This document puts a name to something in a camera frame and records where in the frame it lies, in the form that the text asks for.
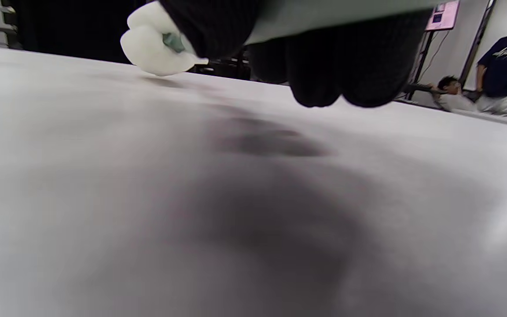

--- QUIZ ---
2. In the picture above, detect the person's right hand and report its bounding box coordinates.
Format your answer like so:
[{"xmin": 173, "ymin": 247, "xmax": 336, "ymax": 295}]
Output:
[{"xmin": 159, "ymin": 0, "xmax": 433, "ymax": 108}]

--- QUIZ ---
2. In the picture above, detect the white sponge cup brush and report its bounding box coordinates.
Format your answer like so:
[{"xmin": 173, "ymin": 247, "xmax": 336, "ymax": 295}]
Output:
[{"xmin": 120, "ymin": 0, "xmax": 450, "ymax": 77}]

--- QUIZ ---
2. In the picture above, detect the monitor on black stand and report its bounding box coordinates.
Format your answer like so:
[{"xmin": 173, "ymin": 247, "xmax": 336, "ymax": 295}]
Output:
[{"xmin": 405, "ymin": 0, "xmax": 462, "ymax": 101}]

